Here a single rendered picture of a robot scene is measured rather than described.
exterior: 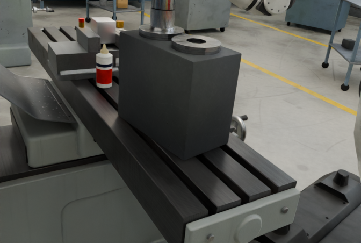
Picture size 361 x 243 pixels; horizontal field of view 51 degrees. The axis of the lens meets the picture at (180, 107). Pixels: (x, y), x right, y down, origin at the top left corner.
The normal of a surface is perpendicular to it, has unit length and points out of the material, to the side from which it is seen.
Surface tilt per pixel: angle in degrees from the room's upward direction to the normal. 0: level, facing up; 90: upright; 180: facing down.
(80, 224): 90
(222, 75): 90
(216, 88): 90
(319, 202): 0
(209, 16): 90
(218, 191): 0
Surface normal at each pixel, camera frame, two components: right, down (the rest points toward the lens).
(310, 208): 0.08, -0.91
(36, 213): 0.50, 0.39
